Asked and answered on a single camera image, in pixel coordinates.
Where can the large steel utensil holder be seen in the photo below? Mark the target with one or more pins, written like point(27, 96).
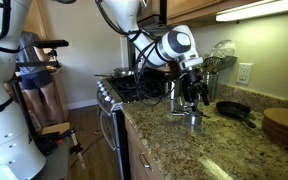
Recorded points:
point(173, 95)

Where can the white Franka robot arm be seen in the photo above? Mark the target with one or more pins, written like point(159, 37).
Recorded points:
point(127, 16)

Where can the stainless steel gas stove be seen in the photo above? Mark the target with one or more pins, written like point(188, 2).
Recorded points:
point(127, 85)

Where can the black cast iron pan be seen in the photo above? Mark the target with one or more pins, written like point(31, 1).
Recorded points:
point(232, 109)

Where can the white drawer cabinet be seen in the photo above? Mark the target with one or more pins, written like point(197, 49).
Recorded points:
point(135, 150)

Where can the wooden upper cabinet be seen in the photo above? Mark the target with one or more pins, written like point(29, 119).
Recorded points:
point(190, 6)

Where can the small steel utensil holder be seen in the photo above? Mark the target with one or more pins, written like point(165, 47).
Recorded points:
point(213, 86)

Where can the black bar clamp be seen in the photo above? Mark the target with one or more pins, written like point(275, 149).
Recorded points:
point(74, 146)

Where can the silver frying pan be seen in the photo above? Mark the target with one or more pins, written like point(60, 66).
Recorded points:
point(124, 72)

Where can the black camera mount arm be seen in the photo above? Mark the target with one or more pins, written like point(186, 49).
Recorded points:
point(54, 53)

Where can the person in grey shirt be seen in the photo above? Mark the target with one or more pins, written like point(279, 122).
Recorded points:
point(34, 80)

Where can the black stereo camera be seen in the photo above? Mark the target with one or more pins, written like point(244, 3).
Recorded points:
point(50, 44)

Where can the white wall outlet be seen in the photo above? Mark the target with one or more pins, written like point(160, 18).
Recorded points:
point(244, 73)

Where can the round wooden board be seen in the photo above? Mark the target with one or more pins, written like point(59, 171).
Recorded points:
point(284, 116)
point(277, 138)

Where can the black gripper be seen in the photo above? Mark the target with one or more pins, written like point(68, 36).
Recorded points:
point(192, 80)

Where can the dark range hood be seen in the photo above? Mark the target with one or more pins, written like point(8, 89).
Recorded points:
point(150, 21)

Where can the metal baking tray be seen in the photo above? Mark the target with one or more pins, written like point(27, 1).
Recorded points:
point(50, 69)

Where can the under-cabinet light strip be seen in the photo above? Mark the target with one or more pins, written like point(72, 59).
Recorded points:
point(260, 10)

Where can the light wooden board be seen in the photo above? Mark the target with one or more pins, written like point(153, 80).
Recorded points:
point(55, 128)

